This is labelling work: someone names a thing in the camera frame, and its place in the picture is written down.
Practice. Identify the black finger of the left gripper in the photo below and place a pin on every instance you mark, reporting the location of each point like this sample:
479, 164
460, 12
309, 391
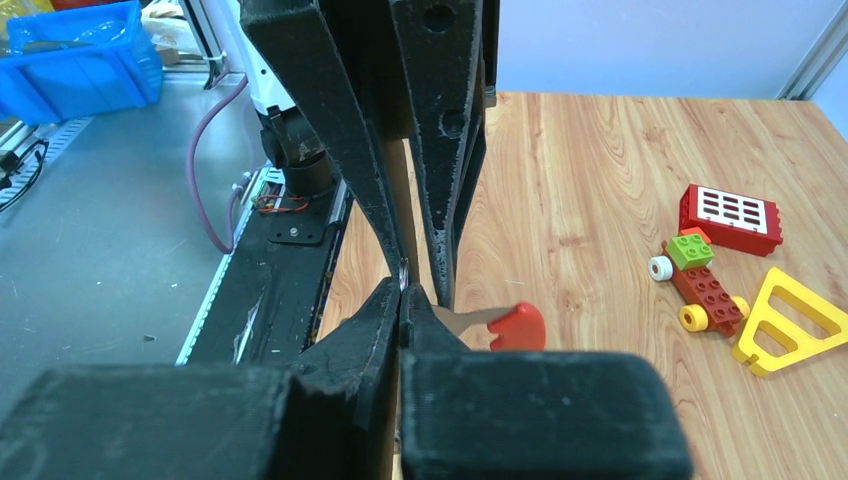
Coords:
449, 51
297, 43

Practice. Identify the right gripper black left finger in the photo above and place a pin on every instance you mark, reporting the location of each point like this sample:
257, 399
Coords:
327, 414

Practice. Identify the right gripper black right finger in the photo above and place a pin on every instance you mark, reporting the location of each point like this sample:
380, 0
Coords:
469, 414

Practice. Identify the metal keyring holder red handle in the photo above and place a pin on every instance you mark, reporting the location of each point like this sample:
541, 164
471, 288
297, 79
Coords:
510, 328

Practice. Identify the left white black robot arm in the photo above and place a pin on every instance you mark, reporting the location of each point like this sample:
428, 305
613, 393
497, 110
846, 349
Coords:
380, 84

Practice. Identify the blue plastic bin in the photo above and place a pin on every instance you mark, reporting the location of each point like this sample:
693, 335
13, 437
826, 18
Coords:
76, 63

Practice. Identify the red toy brick car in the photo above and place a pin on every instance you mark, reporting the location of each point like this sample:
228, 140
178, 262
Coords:
708, 307

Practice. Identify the green toy brick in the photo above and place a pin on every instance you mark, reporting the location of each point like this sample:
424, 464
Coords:
689, 251

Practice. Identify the red window toy brick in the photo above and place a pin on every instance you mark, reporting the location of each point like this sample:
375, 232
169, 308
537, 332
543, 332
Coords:
731, 220

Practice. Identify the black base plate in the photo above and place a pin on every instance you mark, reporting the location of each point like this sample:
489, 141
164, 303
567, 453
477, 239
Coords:
270, 304

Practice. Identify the white slotted cable duct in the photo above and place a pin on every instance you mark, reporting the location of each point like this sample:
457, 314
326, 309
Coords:
257, 180

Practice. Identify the yellow triangular toy frame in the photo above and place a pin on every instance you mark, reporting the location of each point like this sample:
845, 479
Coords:
799, 344

